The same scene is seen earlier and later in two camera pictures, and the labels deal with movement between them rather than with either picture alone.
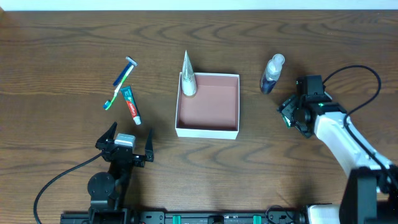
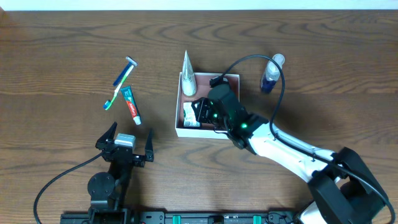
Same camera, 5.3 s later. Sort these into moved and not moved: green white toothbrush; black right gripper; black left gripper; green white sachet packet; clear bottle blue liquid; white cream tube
Moved: black right gripper; green white sachet packet
Not moved: green white toothbrush; black left gripper; clear bottle blue liquid; white cream tube
